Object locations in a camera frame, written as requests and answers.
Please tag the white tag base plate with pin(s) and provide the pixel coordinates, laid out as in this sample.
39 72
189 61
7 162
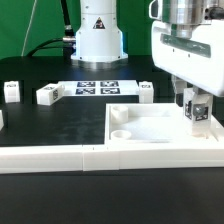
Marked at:
100 88

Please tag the white L-shaped fence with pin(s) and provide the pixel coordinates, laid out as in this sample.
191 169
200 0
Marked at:
109 157

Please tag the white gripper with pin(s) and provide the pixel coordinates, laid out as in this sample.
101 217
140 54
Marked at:
187 41

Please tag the white square tabletop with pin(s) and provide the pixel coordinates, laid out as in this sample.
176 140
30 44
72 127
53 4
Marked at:
153 123

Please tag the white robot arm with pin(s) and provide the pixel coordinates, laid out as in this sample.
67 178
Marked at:
99 40

